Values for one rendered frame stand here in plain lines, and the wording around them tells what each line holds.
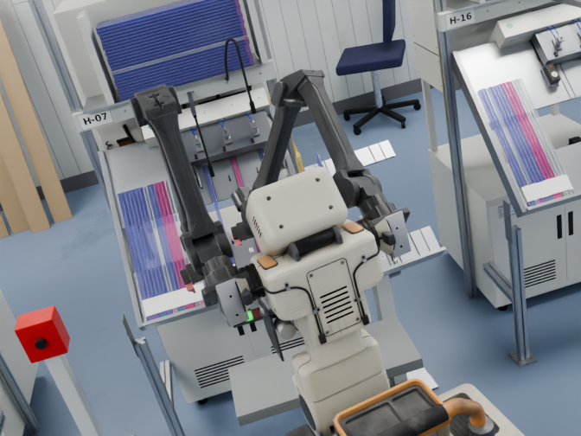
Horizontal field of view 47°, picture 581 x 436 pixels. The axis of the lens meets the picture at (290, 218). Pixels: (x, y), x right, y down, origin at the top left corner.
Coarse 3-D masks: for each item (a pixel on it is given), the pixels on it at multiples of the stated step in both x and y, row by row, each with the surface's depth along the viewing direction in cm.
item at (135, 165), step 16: (128, 144) 260; (144, 144) 260; (112, 160) 258; (128, 160) 258; (144, 160) 258; (160, 160) 257; (224, 160) 257; (240, 160) 257; (256, 160) 257; (112, 176) 256; (128, 176) 255; (144, 176) 255; (160, 176) 255; (224, 176) 255; (240, 176) 254; (256, 176) 254; (288, 176) 254; (208, 192) 253; (224, 192) 252
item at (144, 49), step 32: (192, 0) 242; (224, 0) 238; (128, 32) 236; (160, 32) 238; (192, 32) 240; (224, 32) 242; (128, 64) 241; (160, 64) 243; (192, 64) 245; (224, 64) 247; (128, 96) 246
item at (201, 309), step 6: (198, 306) 236; (204, 306) 236; (210, 306) 238; (216, 306) 240; (180, 312) 236; (186, 312) 236; (192, 312) 238; (198, 312) 241; (156, 318) 235; (162, 318) 235; (168, 318) 236; (174, 318) 238; (180, 318) 241; (144, 324) 235; (150, 324) 236; (156, 324) 239; (162, 324) 241
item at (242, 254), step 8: (248, 240) 246; (232, 248) 245; (240, 248) 245; (248, 248) 245; (256, 248) 245; (240, 256) 244; (248, 256) 244; (240, 264) 243; (248, 264) 243; (136, 280) 242; (136, 288) 241; (144, 320) 237
